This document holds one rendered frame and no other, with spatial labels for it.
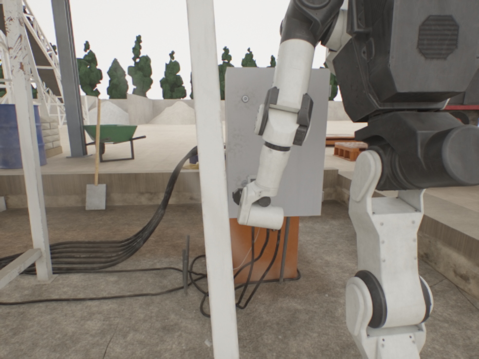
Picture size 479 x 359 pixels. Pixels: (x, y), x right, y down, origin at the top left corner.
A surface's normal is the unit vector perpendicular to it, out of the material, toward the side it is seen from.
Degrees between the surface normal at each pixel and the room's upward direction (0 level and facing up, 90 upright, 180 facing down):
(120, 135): 111
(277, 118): 57
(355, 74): 102
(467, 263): 43
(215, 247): 81
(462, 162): 73
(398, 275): 67
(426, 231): 90
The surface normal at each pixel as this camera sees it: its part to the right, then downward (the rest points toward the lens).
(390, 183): -0.72, 0.68
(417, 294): 0.11, -0.29
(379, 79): -0.89, 0.45
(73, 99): 0.09, 0.22
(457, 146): 0.12, -0.07
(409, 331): -0.01, -0.99
